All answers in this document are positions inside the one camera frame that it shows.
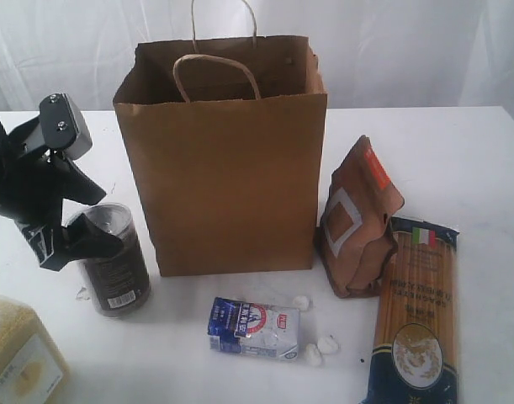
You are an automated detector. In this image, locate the dark can silver pull-tab lid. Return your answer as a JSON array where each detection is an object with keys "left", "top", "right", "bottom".
[{"left": 67, "top": 204, "right": 151, "bottom": 318}]

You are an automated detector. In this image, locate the blue white salt packet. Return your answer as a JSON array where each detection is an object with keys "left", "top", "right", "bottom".
[{"left": 207, "top": 297, "right": 300, "bottom": 361}]

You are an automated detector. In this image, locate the spaghetti pack dark blue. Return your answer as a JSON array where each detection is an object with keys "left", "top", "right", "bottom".
[{"left": 365, "top": 217, "right": 459, "bottom": 403}]

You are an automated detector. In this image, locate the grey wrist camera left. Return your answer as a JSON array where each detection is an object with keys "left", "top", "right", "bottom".
[{"left": 39, "top": 93, "right": 93, "bottom": 161}]

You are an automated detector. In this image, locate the brown coffee pouch orange label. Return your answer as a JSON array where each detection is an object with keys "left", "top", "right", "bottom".
[{"left": 315, "top": 136, "right": 405, "bottom": 299}]

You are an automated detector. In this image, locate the clear bottle yellow millet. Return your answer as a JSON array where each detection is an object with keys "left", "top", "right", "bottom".
[{"left": 0, "top": 295, "right": 69, "bottom": 403}]

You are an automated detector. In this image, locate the white crumpled piece upper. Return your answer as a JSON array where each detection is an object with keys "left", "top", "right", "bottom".
[{"left": 292, "top": 295, "right": 311, "bottom": 311}]

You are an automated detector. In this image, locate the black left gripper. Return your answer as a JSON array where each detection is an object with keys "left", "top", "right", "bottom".
[{"left": 0, "top": 118, "right": 124, "bottom": 272}]

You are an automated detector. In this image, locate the brown paper shopping bag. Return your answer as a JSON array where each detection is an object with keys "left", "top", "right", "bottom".
[{"left": 112, "top": 0, "right": 328, "bottom": 278}]

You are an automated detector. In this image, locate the white crumpled piece right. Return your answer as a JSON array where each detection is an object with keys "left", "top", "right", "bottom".
[{"left": 317, "top": 335, "right": 340, "bottom": 355}]

